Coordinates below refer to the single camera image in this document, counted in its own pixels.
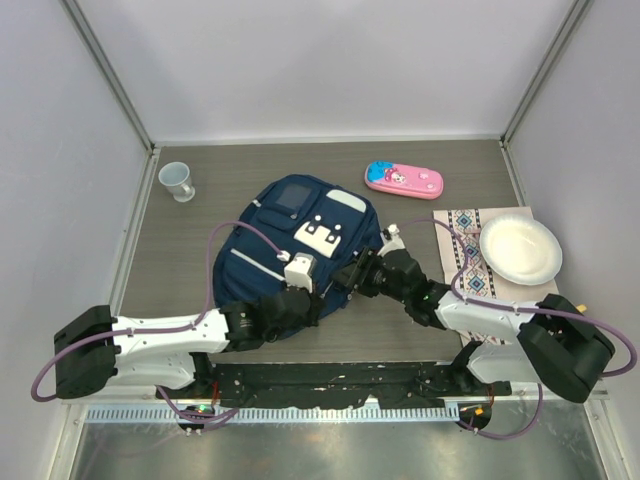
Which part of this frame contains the pink cartoon pencil case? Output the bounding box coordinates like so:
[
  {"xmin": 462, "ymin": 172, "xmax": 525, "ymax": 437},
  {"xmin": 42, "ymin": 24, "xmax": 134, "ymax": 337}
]
[{"xmin": 364, "ymin": 161, "xmax": 444, "ymax": 200}]

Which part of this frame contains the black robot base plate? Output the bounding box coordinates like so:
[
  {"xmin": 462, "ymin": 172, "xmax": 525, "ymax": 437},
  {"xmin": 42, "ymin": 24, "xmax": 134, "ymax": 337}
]
[{"xmin": 155, "ymin": 362, "xmax": 514, "ymax": 409}]

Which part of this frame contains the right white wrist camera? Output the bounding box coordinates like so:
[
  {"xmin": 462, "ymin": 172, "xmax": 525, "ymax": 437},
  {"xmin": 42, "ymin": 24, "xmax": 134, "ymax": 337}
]
[{"xmin": 378, "ymin": 224, "xmax": 406, "ymax": 257}]

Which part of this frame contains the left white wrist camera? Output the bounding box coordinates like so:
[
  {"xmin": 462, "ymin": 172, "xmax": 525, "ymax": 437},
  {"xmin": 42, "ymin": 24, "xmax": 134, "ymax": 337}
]
[{"xmin": 277, "ymin": 250, "xmax": 317, "ymax": 292}]

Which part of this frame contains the light blue footed cup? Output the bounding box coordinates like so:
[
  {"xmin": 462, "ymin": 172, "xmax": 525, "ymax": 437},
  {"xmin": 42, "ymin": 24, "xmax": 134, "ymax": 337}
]
[{"xmin": 158, "ymin": 162, "xmax": 196, "ymax": 203}]

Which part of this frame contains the white shallow bowl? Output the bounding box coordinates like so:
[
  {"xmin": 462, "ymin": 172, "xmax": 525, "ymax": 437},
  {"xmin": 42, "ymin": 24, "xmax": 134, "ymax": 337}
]
[{"xmin": 479, "ymin": 214, "xmax": 563, "ymax": 286}]

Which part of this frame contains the navy blue student backpack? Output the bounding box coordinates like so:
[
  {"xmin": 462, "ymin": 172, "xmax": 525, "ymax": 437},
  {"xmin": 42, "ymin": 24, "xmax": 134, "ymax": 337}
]
[{"xmin": 212, "ymin": 174, "xmax": 382, "ymax": 318}]

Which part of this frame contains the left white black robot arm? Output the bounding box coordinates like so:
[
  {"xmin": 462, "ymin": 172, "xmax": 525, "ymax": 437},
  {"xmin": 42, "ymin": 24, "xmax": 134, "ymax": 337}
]
[{"xmin": 54, "ymin": 287, "xmax": 325, "ymax": 399}]

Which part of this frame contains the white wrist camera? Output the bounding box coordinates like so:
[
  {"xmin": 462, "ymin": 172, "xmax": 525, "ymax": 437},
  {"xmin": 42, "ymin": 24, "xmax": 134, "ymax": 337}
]
[
  {"xmin": 277, "ymin": 250, "xmax": 317, "ymax": 292},
  {"xmin": 378, "ymin": 224, "xmax": 406, "ymax": 257}
]

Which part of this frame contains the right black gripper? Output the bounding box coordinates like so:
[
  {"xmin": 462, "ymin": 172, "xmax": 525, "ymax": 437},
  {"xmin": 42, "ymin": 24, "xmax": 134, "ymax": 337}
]
[{"xmin": 331, "ymin": 245, "xmax": 410, "ymax": 304}]

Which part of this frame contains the white slotted cable duct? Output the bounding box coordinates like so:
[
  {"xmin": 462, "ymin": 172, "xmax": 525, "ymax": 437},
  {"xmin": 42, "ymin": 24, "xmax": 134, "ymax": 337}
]
[{"xmin": 85, "ymin": 401, "xmax": 459, "ymax": 424}]

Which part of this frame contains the patterned beige placemat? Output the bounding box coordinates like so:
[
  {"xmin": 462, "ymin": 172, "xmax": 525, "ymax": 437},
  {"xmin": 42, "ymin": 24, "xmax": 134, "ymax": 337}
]
[{"xmin": 432, "ymin": 205, "xmax": 562, "ymax": 346}]

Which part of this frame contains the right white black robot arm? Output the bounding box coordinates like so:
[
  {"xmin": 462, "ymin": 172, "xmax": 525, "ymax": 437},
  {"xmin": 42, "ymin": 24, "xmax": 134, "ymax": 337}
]
[{"xmin": 332, "ymin": 249, "xmax": 615, "ymax": 403}]

